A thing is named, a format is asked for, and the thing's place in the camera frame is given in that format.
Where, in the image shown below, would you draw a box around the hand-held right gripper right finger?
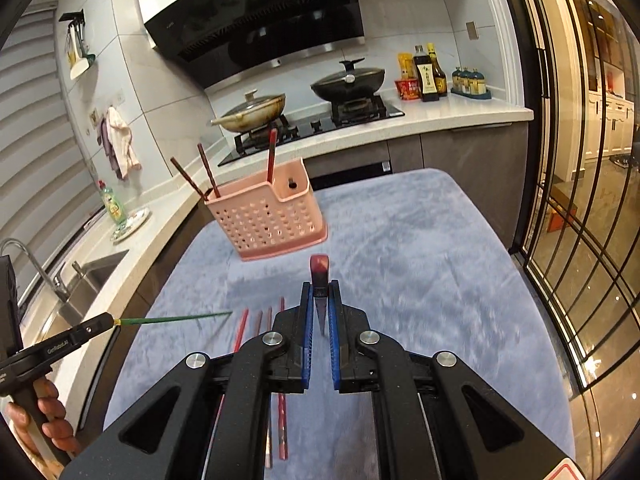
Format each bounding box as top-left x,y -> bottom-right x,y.
329,280 -> 573,480

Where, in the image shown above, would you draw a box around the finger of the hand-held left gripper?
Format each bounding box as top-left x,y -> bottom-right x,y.
70,311 -> 117,344

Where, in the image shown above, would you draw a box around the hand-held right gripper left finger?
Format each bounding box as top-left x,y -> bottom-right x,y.
59,281 -> 317,480

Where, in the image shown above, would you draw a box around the green chopstick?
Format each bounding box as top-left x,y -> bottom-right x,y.
114,311 -> 234,325

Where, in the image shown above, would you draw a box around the pink perforated utensil basket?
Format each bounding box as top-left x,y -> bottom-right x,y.
202,157 -> 329,262

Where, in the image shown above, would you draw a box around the dark red chopstick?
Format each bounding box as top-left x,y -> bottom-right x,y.
170,157 -> 207,199
197,143 -> 219,199

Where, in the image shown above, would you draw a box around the person's left hand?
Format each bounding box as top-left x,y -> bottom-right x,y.
4,377 -> 82,461

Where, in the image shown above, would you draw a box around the stainless steel sink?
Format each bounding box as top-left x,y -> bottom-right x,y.
20,247 -> 130,341

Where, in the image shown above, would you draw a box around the chrome faucet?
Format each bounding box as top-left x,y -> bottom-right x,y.
0,238 -> 71,303

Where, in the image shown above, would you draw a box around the white patterned plate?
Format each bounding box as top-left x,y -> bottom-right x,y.
109,206 -> 152,243

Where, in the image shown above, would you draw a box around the blue fleece blanket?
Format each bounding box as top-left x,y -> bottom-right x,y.
102,167 -> 576,480

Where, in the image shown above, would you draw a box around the green dish soap bottle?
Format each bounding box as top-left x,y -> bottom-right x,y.
97,180 -> 128,226

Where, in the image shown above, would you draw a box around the purple hanging cloth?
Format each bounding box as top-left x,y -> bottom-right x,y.
100,117 -> 124,180

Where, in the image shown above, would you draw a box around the white hanging cloth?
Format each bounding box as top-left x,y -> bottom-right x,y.
106,106 -> 142,171

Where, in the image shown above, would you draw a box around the black gas stove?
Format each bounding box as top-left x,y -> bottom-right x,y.
217,94 -> 405,167

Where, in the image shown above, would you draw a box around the window blinds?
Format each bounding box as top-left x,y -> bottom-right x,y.
0,0 -> 108,241

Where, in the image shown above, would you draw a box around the beige wok with lid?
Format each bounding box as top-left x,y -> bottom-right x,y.
210,89 -> 287,133

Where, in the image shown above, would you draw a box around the black wok with lid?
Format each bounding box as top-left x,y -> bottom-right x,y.
310,58 -> 387,103

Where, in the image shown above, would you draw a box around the red and yellow seasoning packets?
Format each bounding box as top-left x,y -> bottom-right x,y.
395,77 -> 421,101

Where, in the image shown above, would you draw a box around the black framed glass door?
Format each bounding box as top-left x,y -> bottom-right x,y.
495,0 -> 640,396

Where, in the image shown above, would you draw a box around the speckled white kitchen counter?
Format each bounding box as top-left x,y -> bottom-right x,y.
0,92 -> 535,411

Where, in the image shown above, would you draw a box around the dark sauce bottle yellow label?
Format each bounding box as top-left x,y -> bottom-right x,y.
413,45 -> 440,102

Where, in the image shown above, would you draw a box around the slim dark sauce bottle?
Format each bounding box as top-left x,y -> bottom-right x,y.
426,42 -> 448,98

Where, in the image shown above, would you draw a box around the spice jar rack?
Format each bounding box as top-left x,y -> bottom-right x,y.
450,66 -> 493,99

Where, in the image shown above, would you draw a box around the black range hood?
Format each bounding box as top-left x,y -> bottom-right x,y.
131,0 -> 366,88

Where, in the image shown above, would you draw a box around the white cabinet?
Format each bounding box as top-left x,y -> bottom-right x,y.
587,87 -> 638,161

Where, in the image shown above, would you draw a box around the wall hook rack with brushes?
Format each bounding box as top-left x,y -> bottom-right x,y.
59,9 -> 97,81

